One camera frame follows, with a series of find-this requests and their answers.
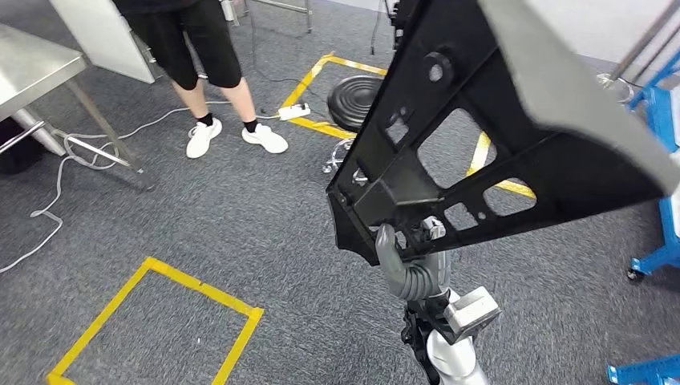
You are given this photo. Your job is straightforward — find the black seat chrome stool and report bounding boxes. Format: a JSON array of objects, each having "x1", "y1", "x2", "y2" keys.
[{"x1": 322, "y1": 74, "x2": 395, "y2": 187}]

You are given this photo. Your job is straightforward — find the yellow floor tape square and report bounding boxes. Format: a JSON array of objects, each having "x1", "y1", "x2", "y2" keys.
[
  {"x1": 47, "y1": 257, "x2": 265, "y2": 385},
  {"x1": 280, "y1": 51, "x2": 537, "y2": 201}
]

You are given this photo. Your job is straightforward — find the white power cable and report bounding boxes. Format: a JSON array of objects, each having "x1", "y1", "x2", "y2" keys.
[{"x1": 0, "y1": 99, "x2": 281, "y2": 275}]

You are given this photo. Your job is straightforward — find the white power strip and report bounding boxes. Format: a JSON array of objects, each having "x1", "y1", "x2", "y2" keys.
[{"x1": 277, "y1": 102, "x2": 312, "y2": 122}]

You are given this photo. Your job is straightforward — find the chrome stanchion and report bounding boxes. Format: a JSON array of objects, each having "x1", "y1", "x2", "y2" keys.
[{"x1": 596, "y1": 0, "x2": 680, "y2": 106}]

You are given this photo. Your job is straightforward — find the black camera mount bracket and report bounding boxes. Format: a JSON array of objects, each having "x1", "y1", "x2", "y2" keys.
[{"x1": 401, "y1": 300, "x2": 458, "y2": 385}]

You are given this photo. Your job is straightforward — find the stainless steel workbench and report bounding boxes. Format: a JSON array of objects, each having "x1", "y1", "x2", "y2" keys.
[{"x1": 0, "y1": 23, "x2": 158, "y2": 193}]

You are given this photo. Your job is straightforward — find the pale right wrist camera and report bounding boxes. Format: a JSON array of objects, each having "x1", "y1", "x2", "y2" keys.
[{"x1": 443, "y1": 286, "x2": 502, "y2": 346}]

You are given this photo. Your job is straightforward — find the person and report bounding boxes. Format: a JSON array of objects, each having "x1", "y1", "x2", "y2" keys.
[{"x1": 110, "y1": 0, "x2": 290, "y2": 160}]

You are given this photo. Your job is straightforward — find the black plastic panel part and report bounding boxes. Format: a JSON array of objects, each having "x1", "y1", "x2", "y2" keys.
[{"x1": 325, "y1": 0, "x2": 680, "y2": 267}]

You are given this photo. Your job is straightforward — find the white partition panel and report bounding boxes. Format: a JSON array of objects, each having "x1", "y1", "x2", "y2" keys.
[{"x1": 49, "y1": 0, "x2": 159, "y2": 85}]

